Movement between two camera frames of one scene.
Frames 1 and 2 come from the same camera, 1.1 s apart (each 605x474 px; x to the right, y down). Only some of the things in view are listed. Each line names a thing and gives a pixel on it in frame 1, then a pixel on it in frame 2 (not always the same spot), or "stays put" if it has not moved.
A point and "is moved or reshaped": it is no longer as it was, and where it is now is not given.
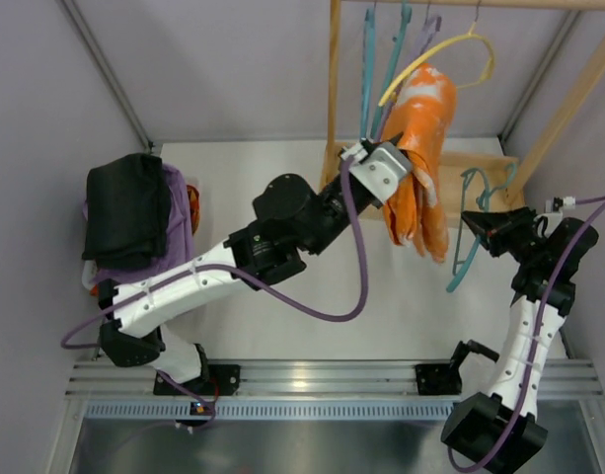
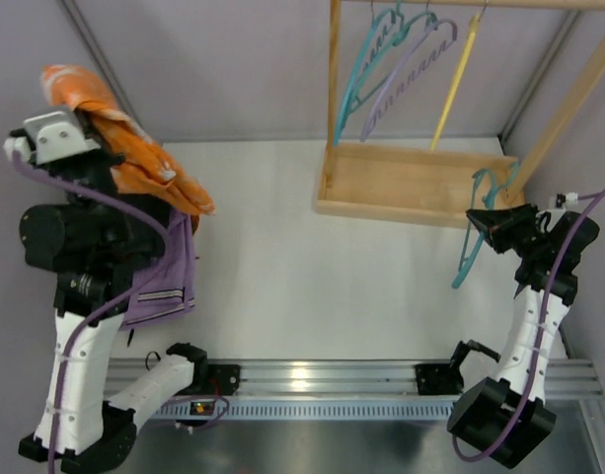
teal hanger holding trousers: (484, 197) is moved or reshaped
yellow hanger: (469, 34) to (473, 27)
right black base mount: (438, 379) stays put
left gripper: (351, 179) to (92, 165)
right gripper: (509, 233) stays put
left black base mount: (215, 380) stays put
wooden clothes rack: (478, 184) stays put
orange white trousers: (420, 110) to (144, 163)
